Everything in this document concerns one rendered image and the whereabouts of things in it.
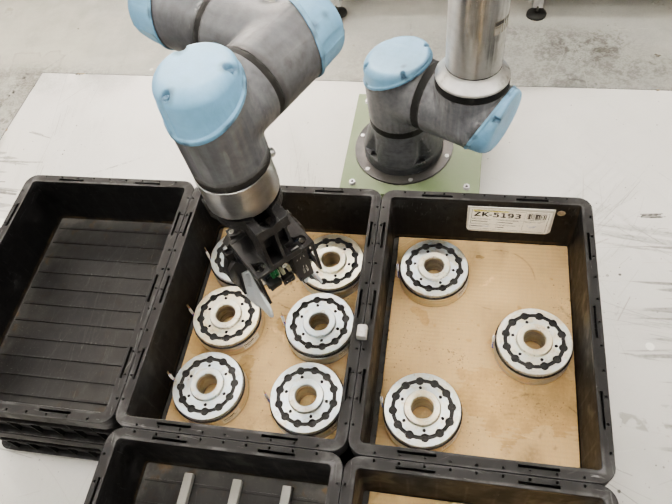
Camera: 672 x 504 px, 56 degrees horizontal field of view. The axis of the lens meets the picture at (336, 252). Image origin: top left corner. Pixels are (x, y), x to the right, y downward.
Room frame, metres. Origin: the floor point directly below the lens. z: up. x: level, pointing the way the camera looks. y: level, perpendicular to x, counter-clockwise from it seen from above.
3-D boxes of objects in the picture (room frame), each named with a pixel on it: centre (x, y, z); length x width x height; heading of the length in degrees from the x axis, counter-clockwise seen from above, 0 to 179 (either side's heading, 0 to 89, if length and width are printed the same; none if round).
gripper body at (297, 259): (0.41, 0.07, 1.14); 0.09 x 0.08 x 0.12; 26
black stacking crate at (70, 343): (0.56, 0.40, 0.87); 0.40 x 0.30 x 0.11; 162
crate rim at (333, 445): (0.46, 0.12, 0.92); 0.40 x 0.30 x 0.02; 162
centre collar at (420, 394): (0.28, -0.07, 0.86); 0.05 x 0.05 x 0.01
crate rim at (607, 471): (0.37, -0.17, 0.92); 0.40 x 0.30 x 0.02; 162
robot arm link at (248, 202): (0.42, 0.07, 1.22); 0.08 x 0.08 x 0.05
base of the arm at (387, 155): (0.84, -0.17, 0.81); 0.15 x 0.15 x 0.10
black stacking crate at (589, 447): (0.37, -0.17, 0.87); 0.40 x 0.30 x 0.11; 162
